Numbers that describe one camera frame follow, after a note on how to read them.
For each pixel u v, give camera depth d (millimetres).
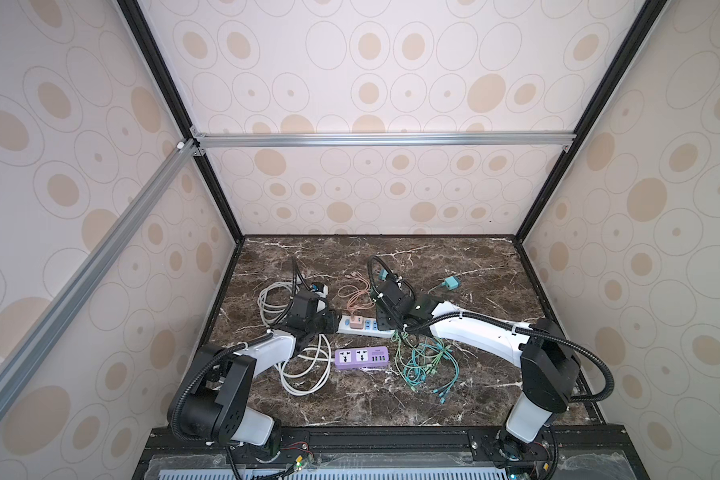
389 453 731
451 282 1037
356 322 889
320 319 784
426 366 853
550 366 447
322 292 834
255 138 893
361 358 853
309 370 853
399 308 641
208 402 431
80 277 553
